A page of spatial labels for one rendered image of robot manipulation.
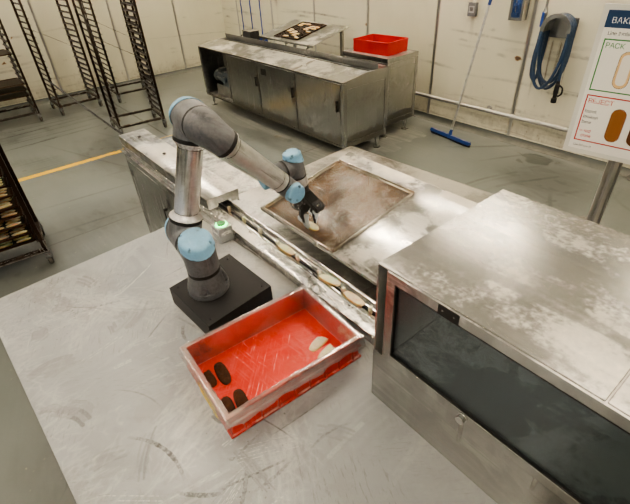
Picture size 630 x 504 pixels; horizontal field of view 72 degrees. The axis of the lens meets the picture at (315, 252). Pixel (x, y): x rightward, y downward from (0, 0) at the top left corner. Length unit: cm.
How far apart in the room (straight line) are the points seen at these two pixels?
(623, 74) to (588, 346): 99
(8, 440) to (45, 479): 35
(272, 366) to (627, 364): 94
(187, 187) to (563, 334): 116
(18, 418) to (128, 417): 143
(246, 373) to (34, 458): 143
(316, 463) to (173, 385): 51
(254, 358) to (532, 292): 87
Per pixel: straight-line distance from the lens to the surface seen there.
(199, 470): 129
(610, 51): 170
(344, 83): 441
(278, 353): 147
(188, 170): 152
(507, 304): 97
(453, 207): 193
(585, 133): 177
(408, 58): 527
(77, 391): 160
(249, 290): 160
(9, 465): 267
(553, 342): 92
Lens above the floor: 192
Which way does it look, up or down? 36 degrees down
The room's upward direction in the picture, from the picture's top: 4 degrees counter-clockwise
